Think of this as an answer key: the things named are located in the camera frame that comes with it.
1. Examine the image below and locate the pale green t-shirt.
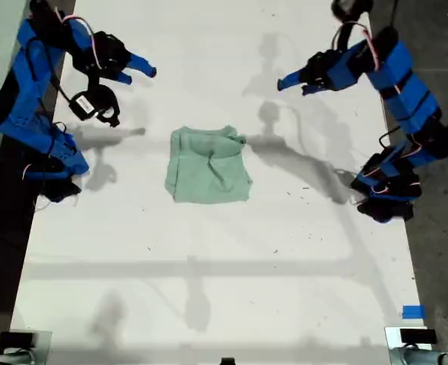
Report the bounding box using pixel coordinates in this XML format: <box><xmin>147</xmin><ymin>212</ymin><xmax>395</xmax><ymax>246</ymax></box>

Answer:
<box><xmin>164</xmin><ymin>125</ymin><xmax>255</xmax><ymax>205</ymax></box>

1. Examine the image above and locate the grey metal clamp plate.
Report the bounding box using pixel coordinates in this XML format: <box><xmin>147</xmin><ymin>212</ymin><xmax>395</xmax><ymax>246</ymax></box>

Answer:
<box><xmin>8</xmin><ymin>329</ymin><xmax>53</xmax><ymax>365</ymax></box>
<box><xmin>384</xmin><ymin>325</ymin><xmax>437</xmax><ymax>365</ymax></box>

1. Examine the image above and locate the small black box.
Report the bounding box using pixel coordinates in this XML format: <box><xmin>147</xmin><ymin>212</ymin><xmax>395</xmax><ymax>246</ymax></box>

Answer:
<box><xmin>400</xmin><ymin>328</ymin><xmax>437</xmax><ymax>343</ymax></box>
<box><xmin>0</xmin><ymin>332</ymin><xmax>38</xmax><ymax>349</ymax></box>

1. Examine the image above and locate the grey metal pipe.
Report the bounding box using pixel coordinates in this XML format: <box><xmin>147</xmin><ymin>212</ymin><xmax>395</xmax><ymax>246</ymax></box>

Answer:
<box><xmin>0</xmin><ymin>350</ymin><xmax>37</xmax><ymax>365</ymax></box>
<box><xmin>389</xmin><ymin>346</ymin><xmax>448</xmax><ymax>365</ymax></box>

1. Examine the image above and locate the black camera stalk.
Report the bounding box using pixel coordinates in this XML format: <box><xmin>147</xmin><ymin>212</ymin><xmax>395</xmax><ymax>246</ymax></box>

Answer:
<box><xmin>85</xmin><ymin>71</ymin><xmax>103</xmax><ymax>92</ymax></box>
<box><xmin>335</xmin><ymin>14</ymin><xmax>361</xmax><ymax>52</ymax></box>

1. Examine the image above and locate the black camera box white label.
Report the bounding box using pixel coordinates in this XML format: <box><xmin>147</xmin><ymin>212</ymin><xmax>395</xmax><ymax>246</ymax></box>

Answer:
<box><xmin>68</xmin><ymin>84</ymin><xmax>121</xmax><ymax>128</ymax></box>

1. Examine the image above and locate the thin black camera cable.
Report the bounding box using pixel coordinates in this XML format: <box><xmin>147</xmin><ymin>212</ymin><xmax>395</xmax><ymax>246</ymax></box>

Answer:
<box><xmin>25</xmin><ymin>36</ymin><xmax>75</xmax><ymax>106</ymax></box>

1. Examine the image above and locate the black and grey camera box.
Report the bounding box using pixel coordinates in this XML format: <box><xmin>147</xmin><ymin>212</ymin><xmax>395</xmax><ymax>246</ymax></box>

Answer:
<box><xmin>329</xmin><ymin>0</ymin><xmax>375</xmax><ymax>20</ymax></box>

